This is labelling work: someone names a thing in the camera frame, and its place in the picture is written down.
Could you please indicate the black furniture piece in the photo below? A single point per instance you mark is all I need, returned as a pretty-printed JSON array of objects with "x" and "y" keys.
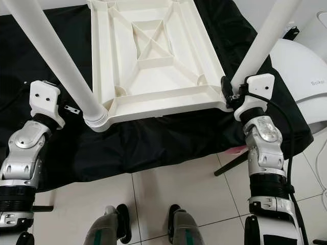
[{"x": 319, "y": 242}]

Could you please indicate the white plastic table top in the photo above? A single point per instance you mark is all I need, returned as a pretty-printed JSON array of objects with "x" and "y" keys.
[{"x": 158, "y": 97}]

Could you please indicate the white plastic table leg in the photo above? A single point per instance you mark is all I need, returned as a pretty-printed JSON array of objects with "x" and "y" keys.
[
  {"x": 56, "y": 56},
  {"x": 265, "y": 41}
]

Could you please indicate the black tablecloth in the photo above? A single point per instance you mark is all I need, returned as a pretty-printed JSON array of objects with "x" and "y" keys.
[{"x": 158, "y": 148}]

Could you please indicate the white rounded plastic container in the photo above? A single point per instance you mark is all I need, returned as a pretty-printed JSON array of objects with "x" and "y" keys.
[{"x": 314, "y": 30}]

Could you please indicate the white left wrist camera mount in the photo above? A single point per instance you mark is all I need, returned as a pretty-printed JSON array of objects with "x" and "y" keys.
[{"x": 45, "y": 97}]

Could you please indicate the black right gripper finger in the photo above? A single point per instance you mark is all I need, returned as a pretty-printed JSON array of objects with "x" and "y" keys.
[{"x": 227, "y": 87}]

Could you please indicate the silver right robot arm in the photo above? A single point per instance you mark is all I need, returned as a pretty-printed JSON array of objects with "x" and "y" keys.
[{"x": 268, "y": 148}]

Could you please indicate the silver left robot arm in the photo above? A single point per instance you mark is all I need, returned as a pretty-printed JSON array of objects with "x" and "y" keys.
[{"x": 25, "y": 158}]

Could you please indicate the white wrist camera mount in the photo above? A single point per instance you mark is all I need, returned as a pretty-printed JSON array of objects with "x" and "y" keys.
[
  {"x": 45, "y": 97},
  {"x": 258, "y": 84}
]

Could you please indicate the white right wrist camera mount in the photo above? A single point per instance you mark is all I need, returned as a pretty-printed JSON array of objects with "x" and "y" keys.
[{"x": 258, "y": 84}]

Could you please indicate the grey robot right leg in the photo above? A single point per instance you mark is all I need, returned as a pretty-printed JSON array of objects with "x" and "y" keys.
[{"x": 189, "y": 229}]

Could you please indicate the white round appliance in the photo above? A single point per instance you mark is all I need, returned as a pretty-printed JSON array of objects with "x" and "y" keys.
[{"x": 301, "y": 81}]

